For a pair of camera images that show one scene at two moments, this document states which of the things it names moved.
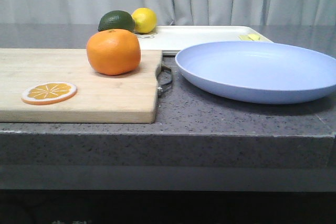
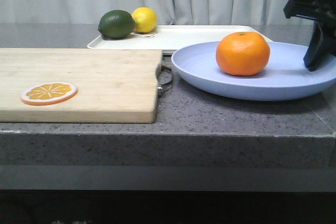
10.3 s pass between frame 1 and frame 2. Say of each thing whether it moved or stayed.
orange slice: stayed
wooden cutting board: stayed
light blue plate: stayed
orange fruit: moved
